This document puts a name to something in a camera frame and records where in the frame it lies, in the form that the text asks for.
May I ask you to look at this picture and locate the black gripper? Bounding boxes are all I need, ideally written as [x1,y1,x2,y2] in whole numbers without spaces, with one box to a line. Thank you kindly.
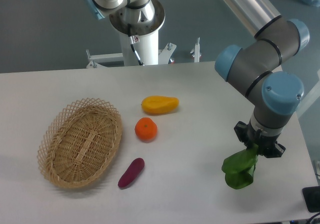
[234,121,286,158]

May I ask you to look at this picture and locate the green leafy vegetable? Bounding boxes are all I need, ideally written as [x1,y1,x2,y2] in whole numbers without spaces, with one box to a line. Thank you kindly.
[221,144,258,190]

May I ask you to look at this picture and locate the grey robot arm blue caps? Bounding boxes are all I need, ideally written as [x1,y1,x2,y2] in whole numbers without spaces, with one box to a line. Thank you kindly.
[85,0,310,158]

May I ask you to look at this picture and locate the woven wicker basket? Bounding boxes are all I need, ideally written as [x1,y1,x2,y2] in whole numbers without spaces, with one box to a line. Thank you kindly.
[37,98,123,189]

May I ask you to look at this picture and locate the black device at table edge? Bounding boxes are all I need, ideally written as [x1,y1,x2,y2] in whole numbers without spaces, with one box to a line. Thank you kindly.
[302,186,320,213]

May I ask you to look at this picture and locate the yellow papaya half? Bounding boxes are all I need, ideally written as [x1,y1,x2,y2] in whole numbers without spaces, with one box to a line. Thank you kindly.
[141,95,180,115]

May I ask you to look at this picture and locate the orange tangerine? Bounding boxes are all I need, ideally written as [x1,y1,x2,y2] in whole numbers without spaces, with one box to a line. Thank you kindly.
[134,117,158,142]

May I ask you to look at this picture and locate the purple sweet potato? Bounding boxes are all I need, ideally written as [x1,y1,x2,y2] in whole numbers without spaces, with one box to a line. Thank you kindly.
[117,157,145,189]

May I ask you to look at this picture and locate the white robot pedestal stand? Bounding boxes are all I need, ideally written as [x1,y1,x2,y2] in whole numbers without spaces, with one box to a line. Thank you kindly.
[85,0,203,69]

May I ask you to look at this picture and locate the black cable on pedestal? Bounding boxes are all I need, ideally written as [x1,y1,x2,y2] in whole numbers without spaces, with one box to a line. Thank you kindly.
[126,23,145,67]

